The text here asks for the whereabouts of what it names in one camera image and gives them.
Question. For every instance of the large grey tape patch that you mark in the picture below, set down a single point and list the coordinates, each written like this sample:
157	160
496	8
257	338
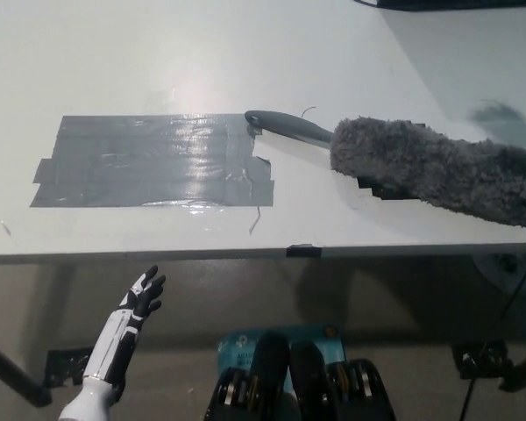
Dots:
153	160

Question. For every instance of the black slanted table leg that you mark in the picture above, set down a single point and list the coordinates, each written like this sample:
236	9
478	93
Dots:
523	373
13	377

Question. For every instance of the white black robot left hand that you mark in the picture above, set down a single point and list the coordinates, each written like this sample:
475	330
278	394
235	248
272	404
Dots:
114	342

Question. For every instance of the square black tape patch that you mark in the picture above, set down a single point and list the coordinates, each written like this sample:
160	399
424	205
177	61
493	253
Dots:
388	190

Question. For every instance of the grey fluffy duster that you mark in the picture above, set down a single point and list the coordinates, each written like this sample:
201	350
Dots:
421	162

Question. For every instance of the small black edge tape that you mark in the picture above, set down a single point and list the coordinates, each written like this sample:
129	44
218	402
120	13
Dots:
303	251

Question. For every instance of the black flat device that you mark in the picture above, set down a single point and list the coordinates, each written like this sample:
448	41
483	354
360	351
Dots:
456	3

